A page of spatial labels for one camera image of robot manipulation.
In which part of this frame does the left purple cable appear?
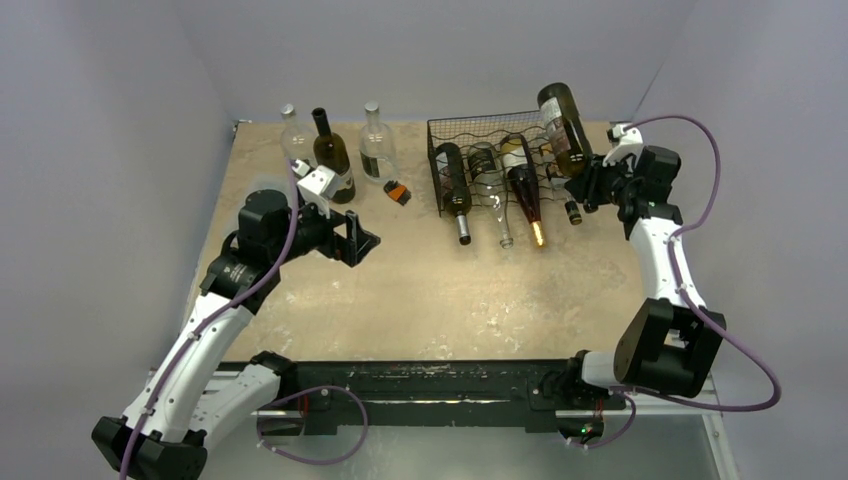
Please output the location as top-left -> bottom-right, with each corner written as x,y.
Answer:
117,157 -> 370,480

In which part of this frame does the dark green wine bottle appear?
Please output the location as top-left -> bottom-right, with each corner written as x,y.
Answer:
311,107 -> 356,204

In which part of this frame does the purple cable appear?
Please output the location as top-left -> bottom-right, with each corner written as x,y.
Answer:
117,157 -> 370,480
563,115 -> 783,452

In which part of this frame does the clear glass bottle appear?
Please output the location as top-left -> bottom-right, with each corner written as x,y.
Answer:
280,104 -> 319,168
359,101 -> 397,183

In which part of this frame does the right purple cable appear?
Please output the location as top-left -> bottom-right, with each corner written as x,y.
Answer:
563,115 -> 783,452

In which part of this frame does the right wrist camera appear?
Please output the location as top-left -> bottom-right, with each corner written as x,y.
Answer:
602,123 -> 644,167

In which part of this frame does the clear slim empty bottle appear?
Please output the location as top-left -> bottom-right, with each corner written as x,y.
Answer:
467,142 -> 514,249

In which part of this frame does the orange hex key set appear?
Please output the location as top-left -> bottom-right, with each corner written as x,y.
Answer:
383,180 -> 411,205

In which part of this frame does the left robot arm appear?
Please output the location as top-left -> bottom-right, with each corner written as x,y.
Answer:
92,189 -> 381,479

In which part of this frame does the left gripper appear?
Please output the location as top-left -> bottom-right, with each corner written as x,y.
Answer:
269,196 -> 378,265

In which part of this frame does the red bottle gold cap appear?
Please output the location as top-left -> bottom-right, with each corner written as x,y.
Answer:
499,133 -> 546,248

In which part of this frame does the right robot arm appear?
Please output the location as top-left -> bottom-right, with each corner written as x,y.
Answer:
561,145 -> 726,407

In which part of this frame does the black wire wine rack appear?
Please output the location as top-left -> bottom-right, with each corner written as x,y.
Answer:
426,110 -> 568,214

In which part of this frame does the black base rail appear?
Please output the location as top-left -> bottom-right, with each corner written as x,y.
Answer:
225,359 -> 631,439

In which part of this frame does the green bottle silver cap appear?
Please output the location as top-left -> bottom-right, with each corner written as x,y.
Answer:
435,142 -> 472,246

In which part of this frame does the aluminium frame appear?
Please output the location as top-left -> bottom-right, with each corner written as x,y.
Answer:
119,121 -> 740,480

